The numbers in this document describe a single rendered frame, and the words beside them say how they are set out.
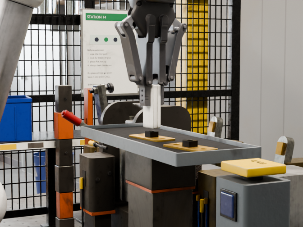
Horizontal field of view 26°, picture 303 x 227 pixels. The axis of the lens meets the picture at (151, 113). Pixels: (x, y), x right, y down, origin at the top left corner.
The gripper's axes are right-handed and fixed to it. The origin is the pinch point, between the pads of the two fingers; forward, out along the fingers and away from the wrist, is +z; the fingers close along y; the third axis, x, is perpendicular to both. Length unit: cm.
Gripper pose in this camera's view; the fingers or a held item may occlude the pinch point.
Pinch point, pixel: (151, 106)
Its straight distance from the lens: 105.9
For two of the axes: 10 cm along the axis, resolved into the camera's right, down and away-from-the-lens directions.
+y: -8.1, 0.5, -5.8
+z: 0.0, 10.0, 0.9
